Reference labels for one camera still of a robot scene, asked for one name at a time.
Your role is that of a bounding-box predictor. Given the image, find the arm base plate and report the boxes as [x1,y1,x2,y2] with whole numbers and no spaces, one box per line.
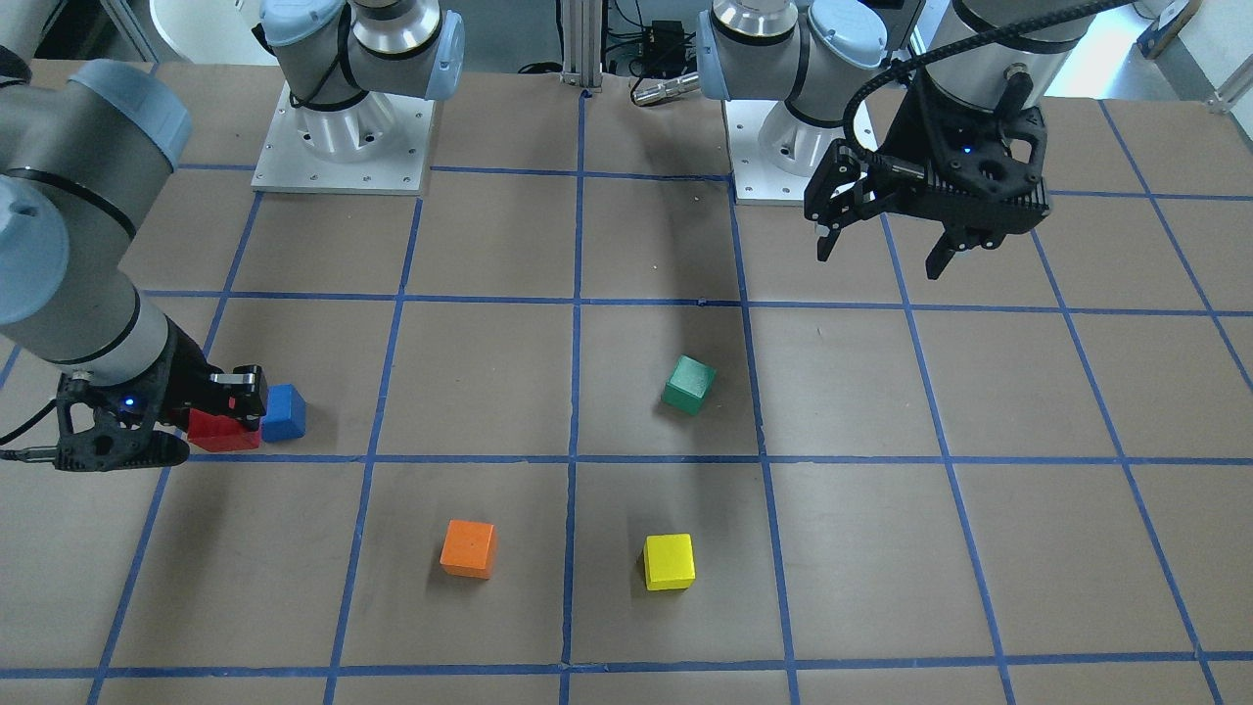
[723,100,843,207]
[251,86,440,197]

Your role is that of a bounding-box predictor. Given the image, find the red wooden block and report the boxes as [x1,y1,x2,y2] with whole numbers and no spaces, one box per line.
[187,409,262,452]

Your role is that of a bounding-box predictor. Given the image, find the black electronics box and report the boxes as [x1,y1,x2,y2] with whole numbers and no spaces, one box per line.
[642,20,685,66]

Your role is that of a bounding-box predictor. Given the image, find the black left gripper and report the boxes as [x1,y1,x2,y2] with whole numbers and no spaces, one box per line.
[803,69,1050,280]

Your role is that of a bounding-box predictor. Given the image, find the orange wooden block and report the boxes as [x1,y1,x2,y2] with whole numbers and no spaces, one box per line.
[439,518,497,580]

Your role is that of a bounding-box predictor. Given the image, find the yellow wooden block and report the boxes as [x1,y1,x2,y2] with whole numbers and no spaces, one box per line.
[643,533,697,590]

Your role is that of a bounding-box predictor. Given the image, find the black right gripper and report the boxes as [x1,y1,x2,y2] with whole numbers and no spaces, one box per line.
[54,318,268,473]

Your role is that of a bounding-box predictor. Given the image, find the black braided cable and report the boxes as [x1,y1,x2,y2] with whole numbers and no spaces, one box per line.
[840,0,1136,177]

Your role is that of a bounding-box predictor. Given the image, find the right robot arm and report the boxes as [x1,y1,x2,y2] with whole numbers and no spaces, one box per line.
[1,1,466,472]

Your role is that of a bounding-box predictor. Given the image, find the green wooden block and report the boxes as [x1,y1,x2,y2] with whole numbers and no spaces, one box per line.
[662,354,718,414]

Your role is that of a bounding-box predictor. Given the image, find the silver cylindrical connector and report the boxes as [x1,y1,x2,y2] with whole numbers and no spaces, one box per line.
[630,71,700,108]

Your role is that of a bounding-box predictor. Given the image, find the blue wooden block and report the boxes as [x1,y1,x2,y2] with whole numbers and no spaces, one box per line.
[261,384,307,445]

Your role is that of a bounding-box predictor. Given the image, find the aluminium frame post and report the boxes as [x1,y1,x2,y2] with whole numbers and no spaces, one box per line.
[556,1,605,94]

